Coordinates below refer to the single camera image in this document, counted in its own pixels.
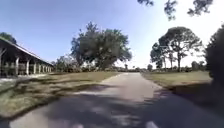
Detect large dense tree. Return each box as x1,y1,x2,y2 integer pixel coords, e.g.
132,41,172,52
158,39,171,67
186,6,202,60
69,21,133,72

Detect grey paved path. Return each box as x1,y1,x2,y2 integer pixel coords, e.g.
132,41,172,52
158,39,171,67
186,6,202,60
8,72,224,128

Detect low bushes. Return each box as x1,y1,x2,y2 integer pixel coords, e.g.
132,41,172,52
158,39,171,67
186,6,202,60
51,54,80,73

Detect group of thin-trunked trees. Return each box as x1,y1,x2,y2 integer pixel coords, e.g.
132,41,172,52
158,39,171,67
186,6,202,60
149,26,204,73

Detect dry grass field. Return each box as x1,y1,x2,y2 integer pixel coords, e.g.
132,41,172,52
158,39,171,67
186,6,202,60
141,70,224,111

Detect dry grass verge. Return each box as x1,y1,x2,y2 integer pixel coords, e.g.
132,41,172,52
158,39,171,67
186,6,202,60
0,71,121,120

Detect overhanging tree branches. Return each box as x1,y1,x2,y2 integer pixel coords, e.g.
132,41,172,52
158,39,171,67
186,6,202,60
137,0,214,22

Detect open shelter with posts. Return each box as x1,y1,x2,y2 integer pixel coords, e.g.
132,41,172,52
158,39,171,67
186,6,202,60
0,35,55,78

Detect dark tall bush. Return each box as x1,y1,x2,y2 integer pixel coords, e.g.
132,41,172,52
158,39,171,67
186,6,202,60
203,24,224,85

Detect tree behind shelter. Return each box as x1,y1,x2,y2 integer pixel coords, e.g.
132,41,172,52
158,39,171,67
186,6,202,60
0,31,18,45

